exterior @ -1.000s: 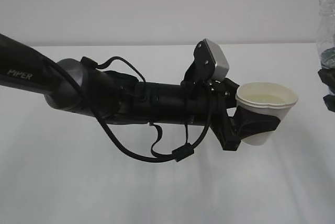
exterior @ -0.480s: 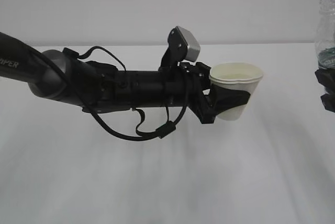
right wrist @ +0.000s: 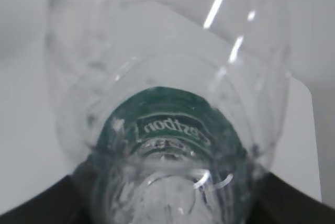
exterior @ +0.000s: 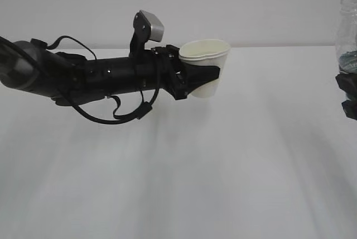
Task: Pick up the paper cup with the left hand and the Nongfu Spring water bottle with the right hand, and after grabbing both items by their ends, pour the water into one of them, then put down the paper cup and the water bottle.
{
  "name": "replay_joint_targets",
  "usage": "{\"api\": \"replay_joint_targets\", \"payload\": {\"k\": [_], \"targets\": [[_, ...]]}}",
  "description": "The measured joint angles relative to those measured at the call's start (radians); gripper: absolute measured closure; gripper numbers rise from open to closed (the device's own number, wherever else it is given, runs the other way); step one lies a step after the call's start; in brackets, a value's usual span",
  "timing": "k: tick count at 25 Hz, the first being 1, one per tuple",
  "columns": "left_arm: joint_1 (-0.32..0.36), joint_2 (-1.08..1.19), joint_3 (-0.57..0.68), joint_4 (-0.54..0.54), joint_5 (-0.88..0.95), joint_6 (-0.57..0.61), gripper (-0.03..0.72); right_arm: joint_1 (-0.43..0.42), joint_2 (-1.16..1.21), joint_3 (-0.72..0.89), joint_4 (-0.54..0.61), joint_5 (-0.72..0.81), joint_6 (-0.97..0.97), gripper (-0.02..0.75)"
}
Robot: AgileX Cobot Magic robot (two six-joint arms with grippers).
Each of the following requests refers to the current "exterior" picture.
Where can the clear water bottle green label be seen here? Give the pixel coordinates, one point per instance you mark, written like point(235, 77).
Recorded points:
point(345, 43)

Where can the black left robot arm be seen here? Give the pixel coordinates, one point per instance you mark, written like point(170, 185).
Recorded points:
point(31, 67)

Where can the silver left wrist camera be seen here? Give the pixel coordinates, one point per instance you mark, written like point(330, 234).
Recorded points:
point(147, 27)

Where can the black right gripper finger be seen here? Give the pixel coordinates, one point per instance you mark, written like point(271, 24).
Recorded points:
point(347, 83)
point(350, 109)

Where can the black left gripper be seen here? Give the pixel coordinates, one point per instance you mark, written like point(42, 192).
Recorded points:
point(181, 80)

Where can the white paper cup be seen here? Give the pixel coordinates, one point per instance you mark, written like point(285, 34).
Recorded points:
point(207, 52)

